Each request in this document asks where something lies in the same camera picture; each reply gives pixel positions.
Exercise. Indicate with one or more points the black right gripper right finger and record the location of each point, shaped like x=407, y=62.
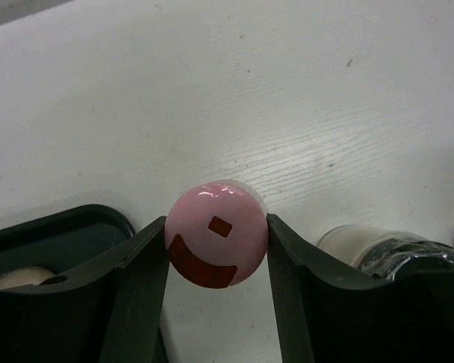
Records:
x=328, y=311

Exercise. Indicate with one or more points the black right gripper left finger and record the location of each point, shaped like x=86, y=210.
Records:
x=104, y=310

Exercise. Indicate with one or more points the yellow cap spice bottle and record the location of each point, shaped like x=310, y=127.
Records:
x=33, y=275

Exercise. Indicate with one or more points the pink cap spice bottle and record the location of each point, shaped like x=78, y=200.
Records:
x=216, y=234

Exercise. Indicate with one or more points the black pump bottle left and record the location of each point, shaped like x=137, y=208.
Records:
x=386, y=254

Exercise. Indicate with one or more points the black rectangular tray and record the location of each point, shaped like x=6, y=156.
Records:
x=64, y=240

